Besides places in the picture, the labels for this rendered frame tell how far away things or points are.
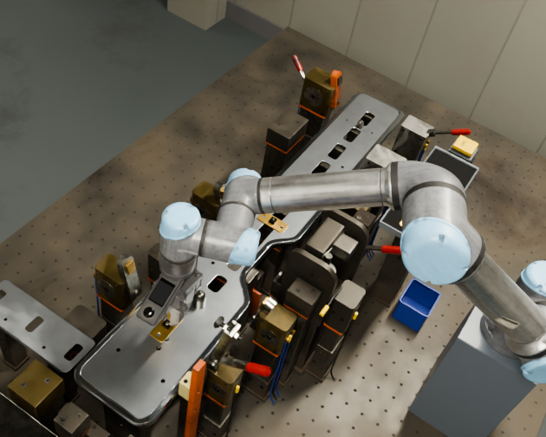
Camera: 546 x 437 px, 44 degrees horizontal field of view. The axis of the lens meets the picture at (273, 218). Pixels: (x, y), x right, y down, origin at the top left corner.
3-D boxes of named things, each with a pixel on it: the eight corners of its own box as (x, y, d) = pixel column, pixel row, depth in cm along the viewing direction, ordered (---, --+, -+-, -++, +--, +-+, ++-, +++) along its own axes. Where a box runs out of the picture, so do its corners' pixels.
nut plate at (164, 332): (172, 309, 156) (172, 306, 155) (185, 317, 155) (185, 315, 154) (148, 334, 151) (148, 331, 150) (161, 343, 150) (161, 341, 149)
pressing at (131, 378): (352, 87, 233) (353, 83, 232) (409, 116, 227) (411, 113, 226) (66, 376, 149) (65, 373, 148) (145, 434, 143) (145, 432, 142)
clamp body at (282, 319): (252, 370, 189) (271, 296, 161) (284, 392, 186) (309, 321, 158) (239, 388, 185) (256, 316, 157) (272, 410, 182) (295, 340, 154)
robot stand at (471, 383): (497, 398, 194) (562, 326, 164) (471, 453, 182) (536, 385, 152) (436, 360, 200) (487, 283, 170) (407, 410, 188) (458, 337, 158)
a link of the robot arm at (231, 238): (266, 209, 133) (211, 197, 133) (256, 252, 126) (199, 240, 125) (260, 234, 139) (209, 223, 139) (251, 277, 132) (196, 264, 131)
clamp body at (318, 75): (291, 140, 254) (308, 61, 227) (322, 157, 250) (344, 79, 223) (279, 152, 249) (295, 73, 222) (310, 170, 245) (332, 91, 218)
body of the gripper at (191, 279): (202, 290, 149) (206, 257, 140) (178, 316, 144) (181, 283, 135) (174, 272, 151) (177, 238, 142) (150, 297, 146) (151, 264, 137)
